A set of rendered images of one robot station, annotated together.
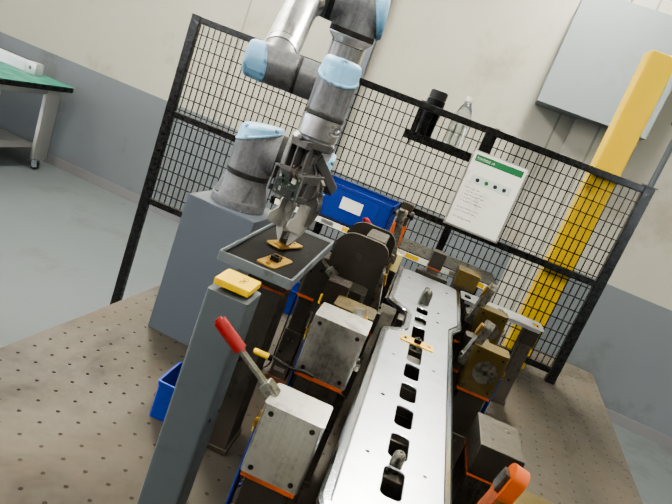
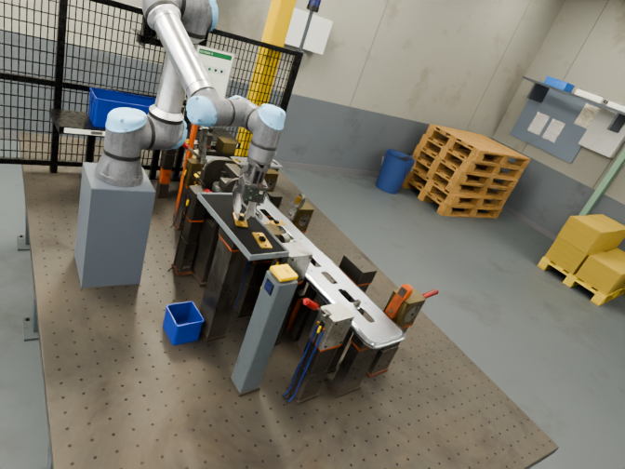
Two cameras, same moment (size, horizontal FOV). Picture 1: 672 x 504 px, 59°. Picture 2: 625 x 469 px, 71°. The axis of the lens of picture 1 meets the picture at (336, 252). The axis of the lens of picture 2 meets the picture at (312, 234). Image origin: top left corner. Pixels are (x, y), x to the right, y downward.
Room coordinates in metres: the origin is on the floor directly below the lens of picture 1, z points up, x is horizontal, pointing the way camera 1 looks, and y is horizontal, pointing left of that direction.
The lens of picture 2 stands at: (0.22, 0.92, 1.80)
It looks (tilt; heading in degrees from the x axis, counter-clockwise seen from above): 26 degrees down; 308
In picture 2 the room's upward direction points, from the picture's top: 21 degrees clockwise
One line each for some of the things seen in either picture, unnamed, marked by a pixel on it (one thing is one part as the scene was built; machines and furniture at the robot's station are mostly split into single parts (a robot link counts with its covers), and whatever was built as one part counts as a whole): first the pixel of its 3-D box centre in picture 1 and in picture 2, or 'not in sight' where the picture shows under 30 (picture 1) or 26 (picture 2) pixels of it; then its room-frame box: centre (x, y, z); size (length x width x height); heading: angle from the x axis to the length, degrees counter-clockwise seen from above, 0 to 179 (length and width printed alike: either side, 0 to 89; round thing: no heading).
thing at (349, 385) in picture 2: not in sight; (358, 359); (0.70, -0.19, 0.84); 0.12 x 0.05 x 0.29; 84
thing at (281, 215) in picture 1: (278, 216); (238, 208); (1.13, 0.13, 1.22); 0.06 x 0.03 x 0.09; 153
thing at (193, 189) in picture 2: (295, 315); (186, 232); (1.50, 0.04, 0.89); 0.09 x 0.08 x 0.38; 84
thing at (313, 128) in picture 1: (320, 130); (262, 153); (1.12, 0.11, 1.40); 0.08 x 0.08 x 0.05
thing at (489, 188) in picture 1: (485, 196); (209, 77); (2.33, -0.47, 1.30); 0.23 x 0.02 x 0.31; 84
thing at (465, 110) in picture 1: (460, 121); not in sight; (2.44, -0.28, 1.53); 0.07 x 0.07 x 0.20
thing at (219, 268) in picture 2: (247, 349); (224, 281); (1.14, 0.10, 0.92); 0.10 x 0.08 x 0.45; 174
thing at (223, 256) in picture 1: (283, 249); (240, 222); (1.14, 0.10, 1.16); 0.37 x 0.14 x 0.02; 174
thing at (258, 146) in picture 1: (259, 147); (126, 130); (1.58, 0.29, 1.27); 0.13 x 0.12 x 0.14; 97
